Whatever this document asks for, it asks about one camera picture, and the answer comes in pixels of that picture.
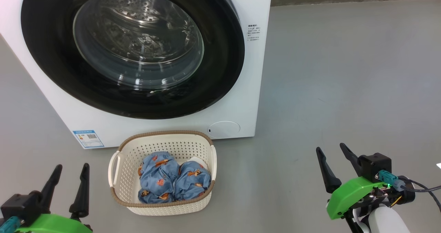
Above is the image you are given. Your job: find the stainless steel washer drum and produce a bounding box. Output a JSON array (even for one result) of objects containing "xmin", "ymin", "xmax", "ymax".
[{"xmin": 73, "ymin": 0, "xmax": 204, "ymax": 89}]

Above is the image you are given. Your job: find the black cable teal plug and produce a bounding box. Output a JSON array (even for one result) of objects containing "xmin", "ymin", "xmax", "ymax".
[
  {"xmin": 0, "ymin": 216, "xmax": 22, "ymax": 233},
  {"xmin": 376, "ymin": 170, "xmax": 441, "ymax": 213}
]

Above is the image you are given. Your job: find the blue patterned garment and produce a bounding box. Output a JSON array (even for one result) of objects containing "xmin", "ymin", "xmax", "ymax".
[
  {"xmin": 174, "ymin": 161, "xmax": 212, "ymax": 201},
  {"xmin": 138, "ymin": 151, "xmax": 180, "ymax": 204}
]

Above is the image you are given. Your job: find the blue energy label sticker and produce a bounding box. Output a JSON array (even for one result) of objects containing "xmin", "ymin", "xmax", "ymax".
[{"xmin": 73, "ymin": 130, "xmax": 104, "ymax": 149}]

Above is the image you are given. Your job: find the clear text notice sticker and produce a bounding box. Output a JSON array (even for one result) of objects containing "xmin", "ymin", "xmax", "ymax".
[{"xmin": 247, "ymin": 24, "xmax": 261, "ymax": 42}]

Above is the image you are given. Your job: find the cream perforated laundry basket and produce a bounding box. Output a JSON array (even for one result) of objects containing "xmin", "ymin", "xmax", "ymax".
[{"xmin": 108, "ymin": 130, "xmax": 217, "ymax": 216}]

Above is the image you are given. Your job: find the white cloth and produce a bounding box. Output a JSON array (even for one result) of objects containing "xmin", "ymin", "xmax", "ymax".
[{"xmin": 186, "ymin": 156, "xmax": 209, "ymax": 170}]

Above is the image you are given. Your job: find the round black glass washer door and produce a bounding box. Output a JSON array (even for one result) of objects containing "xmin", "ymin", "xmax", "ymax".
[{"xmin": 21, "ymin": 0, "xmax": 245, "ymax": 120}]

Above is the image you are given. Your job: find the oval white filter cover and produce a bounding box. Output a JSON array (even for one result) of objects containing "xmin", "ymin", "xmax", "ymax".
[{"xmin": 207, "ymin": 121, "xmax": 241, "ymax": 139}]

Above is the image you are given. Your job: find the white front-load washing machine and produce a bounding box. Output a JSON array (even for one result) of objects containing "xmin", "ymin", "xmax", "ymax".
[{"xmin": 0, "ymin": 0, "xmax": 273, "ymax": 149}]

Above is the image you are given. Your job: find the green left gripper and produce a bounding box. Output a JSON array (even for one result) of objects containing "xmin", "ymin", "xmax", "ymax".
[{"xmin": 16, "ymin": 163, "xmax": 93, "ymax": 233}]

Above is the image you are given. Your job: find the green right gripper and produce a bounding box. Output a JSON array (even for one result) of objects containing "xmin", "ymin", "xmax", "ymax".
[{"xmin": 316, "ymin": 143, "xmax": 391, "ymax": 220}]

